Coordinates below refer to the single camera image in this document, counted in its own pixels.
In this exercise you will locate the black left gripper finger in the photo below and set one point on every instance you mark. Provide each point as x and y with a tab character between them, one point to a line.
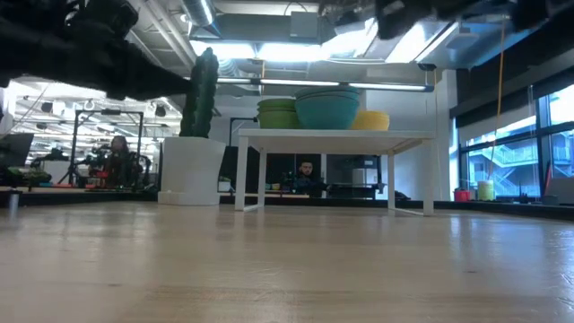
157	83

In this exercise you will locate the red dotted lime-sided bowl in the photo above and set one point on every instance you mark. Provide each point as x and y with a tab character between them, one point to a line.
275	102
275	108
278	121

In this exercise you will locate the tall green cactus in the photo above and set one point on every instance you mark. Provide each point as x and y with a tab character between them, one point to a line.
204	107

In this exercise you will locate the long ceiling light fixture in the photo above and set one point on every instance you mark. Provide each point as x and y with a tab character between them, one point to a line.
385	86

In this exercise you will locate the person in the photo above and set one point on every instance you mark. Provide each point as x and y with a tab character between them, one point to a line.
119	161
307	177

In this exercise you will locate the black bent metal tube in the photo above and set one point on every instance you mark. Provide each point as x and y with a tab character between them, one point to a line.
231	130

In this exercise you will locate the white hexagonal plant pot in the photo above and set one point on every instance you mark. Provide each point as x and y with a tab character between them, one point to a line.
190	170

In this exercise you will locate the grey ceiling box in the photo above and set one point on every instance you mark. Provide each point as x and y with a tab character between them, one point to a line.
305	24

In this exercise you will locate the dark monitor screen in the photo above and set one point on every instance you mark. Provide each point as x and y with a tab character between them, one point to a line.
15	150

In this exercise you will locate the small white potted plant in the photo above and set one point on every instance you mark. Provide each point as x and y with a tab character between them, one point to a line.
224	186

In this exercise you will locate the white perforated shelf rack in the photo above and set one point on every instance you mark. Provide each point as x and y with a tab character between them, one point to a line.
336	140

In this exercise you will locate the grey appliance box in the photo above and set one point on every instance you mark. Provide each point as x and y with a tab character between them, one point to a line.
364	176

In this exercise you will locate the black low desk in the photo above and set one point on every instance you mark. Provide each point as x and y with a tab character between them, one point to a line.
354	190

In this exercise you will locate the red container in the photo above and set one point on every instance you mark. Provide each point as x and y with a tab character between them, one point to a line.
462	195

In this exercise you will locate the yellow-green cup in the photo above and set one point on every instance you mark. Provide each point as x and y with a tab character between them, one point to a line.
485	190

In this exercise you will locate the grey laptop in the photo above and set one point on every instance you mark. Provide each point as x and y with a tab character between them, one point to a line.
560	190

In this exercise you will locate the silver round air duct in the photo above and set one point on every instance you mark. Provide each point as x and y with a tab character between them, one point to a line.
199	11

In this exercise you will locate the grey metal post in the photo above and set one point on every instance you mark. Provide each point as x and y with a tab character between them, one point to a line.
13	202

